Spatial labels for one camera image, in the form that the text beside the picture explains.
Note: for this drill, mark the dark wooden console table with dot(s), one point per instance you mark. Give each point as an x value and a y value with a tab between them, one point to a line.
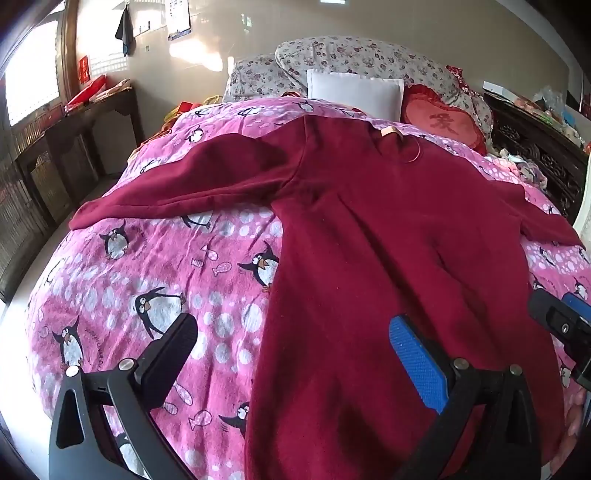
87	134

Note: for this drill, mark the white pillow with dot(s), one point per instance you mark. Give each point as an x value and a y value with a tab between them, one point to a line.
353	94

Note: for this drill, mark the pink penguin print blanket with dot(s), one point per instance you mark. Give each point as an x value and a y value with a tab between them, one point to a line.
161	258

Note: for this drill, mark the pile of small clothes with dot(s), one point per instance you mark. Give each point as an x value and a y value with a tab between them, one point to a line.
524	168

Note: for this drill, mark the dark red sweater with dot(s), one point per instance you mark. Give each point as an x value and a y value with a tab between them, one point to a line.
360	230

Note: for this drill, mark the large floral pillow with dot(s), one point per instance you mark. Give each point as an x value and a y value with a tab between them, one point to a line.
369	57

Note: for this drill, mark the small floral pillow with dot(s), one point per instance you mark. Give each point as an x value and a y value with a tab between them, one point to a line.
256	76

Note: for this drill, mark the dark hanging cloth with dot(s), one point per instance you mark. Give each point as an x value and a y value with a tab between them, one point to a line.
123	32

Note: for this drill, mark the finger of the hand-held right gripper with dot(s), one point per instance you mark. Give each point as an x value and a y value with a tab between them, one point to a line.
551	316
578	307

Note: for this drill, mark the red box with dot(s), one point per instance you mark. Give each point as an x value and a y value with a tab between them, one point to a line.
87	93

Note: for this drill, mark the dark carved wooden headboard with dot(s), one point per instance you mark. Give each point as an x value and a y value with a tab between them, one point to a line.
545	152

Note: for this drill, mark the clear plastic bag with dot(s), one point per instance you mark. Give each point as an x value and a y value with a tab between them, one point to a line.
549	99

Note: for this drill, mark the wall calendar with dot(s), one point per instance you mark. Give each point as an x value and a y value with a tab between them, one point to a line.
179	21

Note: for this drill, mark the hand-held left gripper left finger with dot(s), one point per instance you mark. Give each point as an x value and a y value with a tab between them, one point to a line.
168	355

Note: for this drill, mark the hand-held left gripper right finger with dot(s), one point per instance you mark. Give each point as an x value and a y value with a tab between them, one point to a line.
415	364

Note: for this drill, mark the red heart cushion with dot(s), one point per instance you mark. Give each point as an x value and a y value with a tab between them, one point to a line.
438	121

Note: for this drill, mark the window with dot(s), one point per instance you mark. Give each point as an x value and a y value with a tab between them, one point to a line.
32	78

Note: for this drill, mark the yellow and red cloth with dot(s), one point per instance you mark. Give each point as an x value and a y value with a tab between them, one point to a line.
184	110

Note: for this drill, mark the red paper wall sticker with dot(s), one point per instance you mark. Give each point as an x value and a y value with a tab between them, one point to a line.
84	70

